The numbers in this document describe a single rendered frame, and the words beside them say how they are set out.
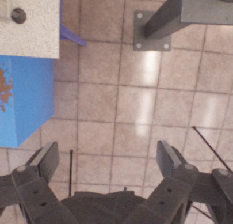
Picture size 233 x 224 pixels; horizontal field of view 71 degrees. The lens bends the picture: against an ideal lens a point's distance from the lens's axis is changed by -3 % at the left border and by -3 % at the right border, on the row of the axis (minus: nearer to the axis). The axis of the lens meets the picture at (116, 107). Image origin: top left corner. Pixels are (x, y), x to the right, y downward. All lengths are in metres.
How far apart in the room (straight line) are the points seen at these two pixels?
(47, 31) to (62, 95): 0.86
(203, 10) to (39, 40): 0.55
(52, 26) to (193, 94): 1.25
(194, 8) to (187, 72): 1.03
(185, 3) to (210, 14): 0.08
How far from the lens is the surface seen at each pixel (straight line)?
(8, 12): 0.71
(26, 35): 0.74
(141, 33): 1.43
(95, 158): 1.67
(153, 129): 1.56
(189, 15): 0.54
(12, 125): 1.01
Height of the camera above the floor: 1.41
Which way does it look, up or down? 75 degrees down
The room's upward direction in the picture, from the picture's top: 175 degrees clockwise
